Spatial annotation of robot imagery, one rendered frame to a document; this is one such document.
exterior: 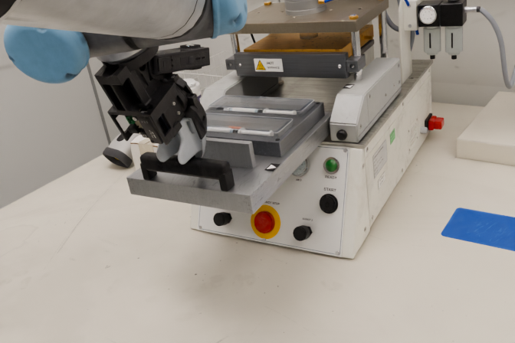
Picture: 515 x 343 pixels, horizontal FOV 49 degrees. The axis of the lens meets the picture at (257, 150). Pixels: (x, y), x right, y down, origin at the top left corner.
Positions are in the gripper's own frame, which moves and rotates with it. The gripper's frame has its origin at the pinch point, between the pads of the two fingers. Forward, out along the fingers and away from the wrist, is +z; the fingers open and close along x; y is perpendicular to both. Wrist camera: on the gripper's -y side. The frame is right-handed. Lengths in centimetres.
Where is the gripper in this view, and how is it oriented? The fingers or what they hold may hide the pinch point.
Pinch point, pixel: (197, 150)
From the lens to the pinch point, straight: 83.2
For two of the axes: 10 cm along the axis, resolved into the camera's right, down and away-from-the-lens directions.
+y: -4.0, 7.1, -5.8
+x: 8.6, 0.9, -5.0
